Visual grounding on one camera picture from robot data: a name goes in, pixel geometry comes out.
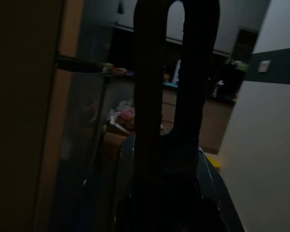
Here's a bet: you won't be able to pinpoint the pink plastic wrapper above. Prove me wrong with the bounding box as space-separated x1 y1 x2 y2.
110 100 136 129

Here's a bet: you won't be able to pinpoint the tall grey cabinet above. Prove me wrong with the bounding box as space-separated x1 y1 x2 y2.
0 0 107 232

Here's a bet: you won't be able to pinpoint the colourful stacked packets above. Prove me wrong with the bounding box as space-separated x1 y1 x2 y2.
101 62 133 77

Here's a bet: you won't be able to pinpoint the blue long-handled dustpan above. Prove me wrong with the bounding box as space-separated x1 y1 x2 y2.
133 0 220 232

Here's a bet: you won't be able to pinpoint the white wall switch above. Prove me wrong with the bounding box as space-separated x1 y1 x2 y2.
258 60 271 73

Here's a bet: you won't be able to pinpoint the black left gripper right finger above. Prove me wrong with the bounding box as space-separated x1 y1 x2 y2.
198 147 246 232

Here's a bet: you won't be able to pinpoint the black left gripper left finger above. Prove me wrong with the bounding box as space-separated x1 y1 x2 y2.
112 134 136 232

